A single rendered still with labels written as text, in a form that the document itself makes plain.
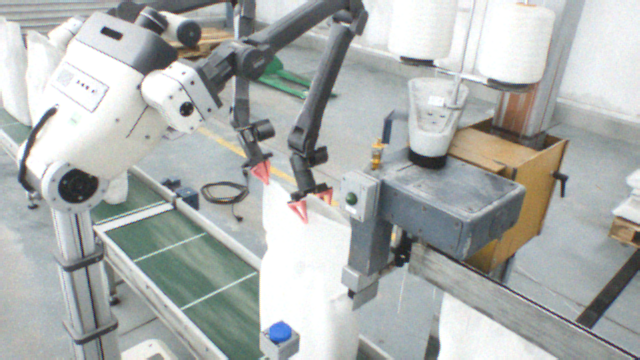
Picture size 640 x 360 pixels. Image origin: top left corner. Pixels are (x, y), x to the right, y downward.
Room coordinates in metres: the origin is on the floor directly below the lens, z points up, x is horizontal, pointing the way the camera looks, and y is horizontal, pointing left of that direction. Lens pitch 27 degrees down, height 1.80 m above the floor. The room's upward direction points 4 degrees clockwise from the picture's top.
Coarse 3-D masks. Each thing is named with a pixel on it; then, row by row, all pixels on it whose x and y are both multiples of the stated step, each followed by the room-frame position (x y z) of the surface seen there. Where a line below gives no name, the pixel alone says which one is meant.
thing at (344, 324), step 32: (288, 192) 1.43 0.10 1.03; (288, 224) 1.37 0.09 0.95; (320, 224) 1.26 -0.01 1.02; (288, 256) 1.34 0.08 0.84; (320, 256) 1.25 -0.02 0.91; (288, 288) 1.28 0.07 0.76; (320, 288) 1.21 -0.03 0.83; (288, 320) 1.26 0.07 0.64; (320, 320) 1.17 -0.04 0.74; (352, 320) 1.18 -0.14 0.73; (320, 352) 1.16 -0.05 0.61; (352, 352) 1.20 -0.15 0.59
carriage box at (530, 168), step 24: (480, 120) 1.39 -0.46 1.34; (456, 144) 1.20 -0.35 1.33; (480, 144) 1.21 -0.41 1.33; (504, 144) 1.23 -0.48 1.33; (552, 144) 1.32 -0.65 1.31; (504, 168) 1.08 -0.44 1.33; (528, 168) 1.13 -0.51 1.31; (552, 168) 1.25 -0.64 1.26; (528, 192) 1.16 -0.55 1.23; (552, 192) 1.28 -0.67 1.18; (528, 216) 1.20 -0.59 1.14; (504, 240) 1.11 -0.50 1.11; (528, 240) 1.24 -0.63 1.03; (480, 264) 1.08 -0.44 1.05
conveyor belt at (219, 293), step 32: (160, 224) 2.18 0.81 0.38; (192, 224) 2.20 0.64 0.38; (128, 256) 1.89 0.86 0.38; (160, 256) 1.91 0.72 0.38; (192, 256) 1.92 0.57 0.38; (224, 256) 1.94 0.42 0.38; (160, 288) 1.68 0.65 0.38; (192, 288) 1.70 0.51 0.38; (224, 288) 1.71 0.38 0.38; (256, 288) 1.73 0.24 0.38; (192, 320) 1.50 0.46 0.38; (224, 320) 1.52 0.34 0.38; (256, 320) 1.53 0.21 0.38; (224, 352) 1.35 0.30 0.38; (256, 352) 1.36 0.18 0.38
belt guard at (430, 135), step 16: (416, 80) 1.49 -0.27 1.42; (432, 80) 1.51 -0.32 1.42; (448, 80) 1.53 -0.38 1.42; (416, 96) 1.32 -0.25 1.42; (448, 96) 1.35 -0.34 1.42; (464, 96) 1.36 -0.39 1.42; (416, 112) 1.18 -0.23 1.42; (432, 112) 1.19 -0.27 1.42; (448, 112) 1.20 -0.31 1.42; (416, 128) 1.07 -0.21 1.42; (432, 128) 1.08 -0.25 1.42; (448, 128) 1.08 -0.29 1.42; (416, 144) 1.05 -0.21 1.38; (432, 144) 1.03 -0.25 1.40; (448, 144) 1.06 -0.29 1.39
